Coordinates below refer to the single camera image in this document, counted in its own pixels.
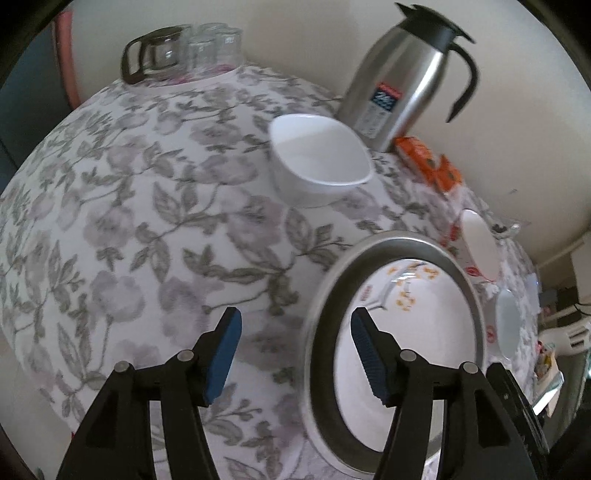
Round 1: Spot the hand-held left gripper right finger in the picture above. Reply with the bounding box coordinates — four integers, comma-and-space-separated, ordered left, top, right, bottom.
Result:
351, 307, 529, 480

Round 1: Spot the glass mug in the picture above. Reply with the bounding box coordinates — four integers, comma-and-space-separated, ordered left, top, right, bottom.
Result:
491, 220, 523, 240

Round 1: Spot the small white bowl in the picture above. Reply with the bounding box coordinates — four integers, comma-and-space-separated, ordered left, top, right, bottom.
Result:
269, 114, 375, 209

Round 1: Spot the stainless steel thermos jug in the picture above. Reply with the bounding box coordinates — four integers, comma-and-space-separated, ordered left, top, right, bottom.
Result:
335, 2, 479, 153

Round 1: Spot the beige bag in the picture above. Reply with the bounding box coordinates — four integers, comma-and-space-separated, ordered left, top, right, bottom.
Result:
534, 340, 565, 408

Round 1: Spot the white plate yellow flower print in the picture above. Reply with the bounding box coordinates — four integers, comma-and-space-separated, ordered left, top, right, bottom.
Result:
335, 258, 476, 454

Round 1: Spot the glass pitcher black handle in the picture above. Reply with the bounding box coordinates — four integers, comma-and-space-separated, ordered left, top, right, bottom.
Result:
121, 25, 191, 85

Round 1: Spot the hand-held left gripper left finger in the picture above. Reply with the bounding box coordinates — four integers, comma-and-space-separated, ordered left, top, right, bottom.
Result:
55, 307, 243, 480

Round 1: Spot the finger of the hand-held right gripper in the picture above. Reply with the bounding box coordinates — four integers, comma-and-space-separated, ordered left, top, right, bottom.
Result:
487, 362, 550, 480

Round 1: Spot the clear glass cup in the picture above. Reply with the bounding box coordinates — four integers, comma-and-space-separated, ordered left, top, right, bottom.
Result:
215, 23, 243, 70
185, 25, 221, 78

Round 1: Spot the stainless steel plate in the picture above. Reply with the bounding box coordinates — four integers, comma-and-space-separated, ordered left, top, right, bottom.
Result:
302, 231, 488, 468

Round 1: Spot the strawberry print bowl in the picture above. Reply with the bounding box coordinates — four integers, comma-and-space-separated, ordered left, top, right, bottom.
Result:
459, 209, 502, 284

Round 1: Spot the grey floral tablecloth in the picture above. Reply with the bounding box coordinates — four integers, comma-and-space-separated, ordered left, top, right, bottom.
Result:
0, 65, 541, 480

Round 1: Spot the light blue bowl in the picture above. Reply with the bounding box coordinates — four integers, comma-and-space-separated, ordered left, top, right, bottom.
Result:
494, 287, 523, 363

